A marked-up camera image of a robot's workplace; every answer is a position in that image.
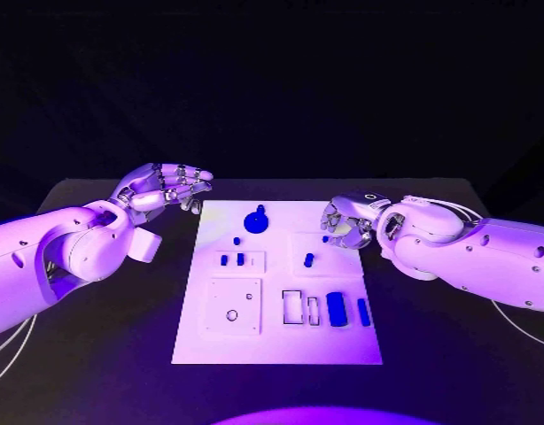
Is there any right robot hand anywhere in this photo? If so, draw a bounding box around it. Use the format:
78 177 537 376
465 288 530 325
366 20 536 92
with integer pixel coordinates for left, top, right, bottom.
319 191 394 251

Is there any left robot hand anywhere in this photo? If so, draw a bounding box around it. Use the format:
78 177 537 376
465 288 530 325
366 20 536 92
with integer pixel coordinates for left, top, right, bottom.
107 161 217 224

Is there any large blue cylinder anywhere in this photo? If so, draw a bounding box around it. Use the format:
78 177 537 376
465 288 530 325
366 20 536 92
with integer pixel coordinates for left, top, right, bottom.
327 291 350 328

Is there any long thin blue cylinder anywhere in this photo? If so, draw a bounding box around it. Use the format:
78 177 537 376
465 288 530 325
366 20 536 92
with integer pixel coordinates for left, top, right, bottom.
357 297 373 327

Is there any white task board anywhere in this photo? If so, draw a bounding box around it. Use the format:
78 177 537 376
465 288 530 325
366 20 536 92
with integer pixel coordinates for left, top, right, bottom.
171 199 383 366

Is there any blue gear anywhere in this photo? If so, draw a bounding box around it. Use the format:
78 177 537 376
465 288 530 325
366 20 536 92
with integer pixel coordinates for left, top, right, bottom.
243 204 272 236

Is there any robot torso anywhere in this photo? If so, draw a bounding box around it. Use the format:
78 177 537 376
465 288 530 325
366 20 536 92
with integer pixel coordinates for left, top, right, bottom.
208 405 406 425

